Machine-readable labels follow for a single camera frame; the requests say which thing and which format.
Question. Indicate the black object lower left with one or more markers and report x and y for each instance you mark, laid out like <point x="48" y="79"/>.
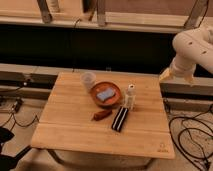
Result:
<point x="9" y="159"/>

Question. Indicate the wooden table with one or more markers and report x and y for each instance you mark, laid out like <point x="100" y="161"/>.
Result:
<point x="72" y="121"/>

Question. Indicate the blue sponge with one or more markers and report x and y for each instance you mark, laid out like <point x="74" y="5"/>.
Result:
<point x="106" y="94"/>

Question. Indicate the brown wooden block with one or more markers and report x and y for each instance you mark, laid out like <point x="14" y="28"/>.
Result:
<point x="101" y="115"/>

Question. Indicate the metal frame leg right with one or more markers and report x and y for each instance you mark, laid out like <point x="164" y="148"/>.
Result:
<point x="197" y="14"/>

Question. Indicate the black white striped case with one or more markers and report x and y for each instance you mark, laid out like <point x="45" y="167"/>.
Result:
<point x="119" y="119"/>

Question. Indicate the translucent plastic cup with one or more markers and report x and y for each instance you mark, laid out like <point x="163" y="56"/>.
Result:
<point x="88" y="80"/>

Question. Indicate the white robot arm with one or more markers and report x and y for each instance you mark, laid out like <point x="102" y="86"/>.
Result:
<point x="193" y="47"/>

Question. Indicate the metal frame leg left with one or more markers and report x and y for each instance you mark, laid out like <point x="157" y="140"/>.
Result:
<point x="45" y="13"/>

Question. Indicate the clear plastic bottle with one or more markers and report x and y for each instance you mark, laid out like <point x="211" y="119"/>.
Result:
<point x="130" y="97"/>

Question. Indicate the metal frame leg middle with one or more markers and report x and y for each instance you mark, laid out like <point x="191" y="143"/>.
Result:
<point x="101" y="18"/>

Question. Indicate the metal frame leg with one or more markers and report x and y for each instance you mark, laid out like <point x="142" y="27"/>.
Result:
<point x="101" y="18"/>
<point x="197" y="14"/>
<point x="45" y="13"/>

